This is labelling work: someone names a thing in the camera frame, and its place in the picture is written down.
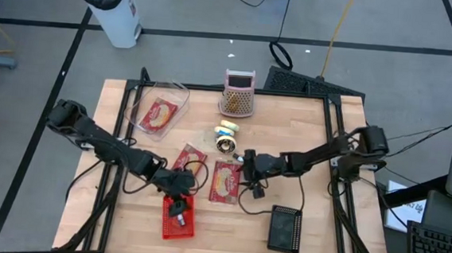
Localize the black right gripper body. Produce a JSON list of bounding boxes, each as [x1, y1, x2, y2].
[[242, 147, 287, 202]]

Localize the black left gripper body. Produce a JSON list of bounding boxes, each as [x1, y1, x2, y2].
[[151, 167, 199, 205]]

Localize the red snack packet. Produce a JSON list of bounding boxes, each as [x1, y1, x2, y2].
[[138, 95, 180, 135], [208, 160, 243, 205], [171, 141, 208, 178]]

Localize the chocolate frosted white toy donut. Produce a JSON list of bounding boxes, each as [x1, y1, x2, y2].
[[215, 134, 239, 155]]

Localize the orange yellow toy donut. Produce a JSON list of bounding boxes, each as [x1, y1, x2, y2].
[[220, 119, 240, 132]]

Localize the black plastic mesh basket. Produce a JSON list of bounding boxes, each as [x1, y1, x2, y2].
[[267, 204, 304, 253]]

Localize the red plastic mesh basket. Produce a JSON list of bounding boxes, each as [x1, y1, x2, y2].
[[160, 193, 198, 242]]

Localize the black mesh crate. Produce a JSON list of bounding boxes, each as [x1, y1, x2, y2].
[[263, 64, 368, 101]]

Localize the clear plastic container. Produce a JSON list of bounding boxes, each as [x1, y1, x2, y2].
[[123, 74, 193, 144]]

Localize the white paper sheet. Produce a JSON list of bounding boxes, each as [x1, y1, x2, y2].
[[384, 180, 429, 234]]

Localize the white bin with black band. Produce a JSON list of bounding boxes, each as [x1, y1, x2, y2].
[[69, 0, 145, 50]]

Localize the dark green box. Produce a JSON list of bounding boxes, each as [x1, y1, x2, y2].
[[420, 190, 452, 235]]

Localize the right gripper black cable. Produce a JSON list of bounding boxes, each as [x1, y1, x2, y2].
[[236, 170, 307, 220]]

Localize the black aluminium table frame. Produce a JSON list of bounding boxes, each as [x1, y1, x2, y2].
[[51, 61, 403, 253]]

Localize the black coiled floor cable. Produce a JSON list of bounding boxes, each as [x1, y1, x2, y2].
[[267, 0, 298, 72]]

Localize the yellow cable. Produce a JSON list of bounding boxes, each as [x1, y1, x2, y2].
[[319, 0, 356, 81]]

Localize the black desk cables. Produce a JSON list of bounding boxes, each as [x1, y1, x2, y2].
[[383, 116, 452, 163]]

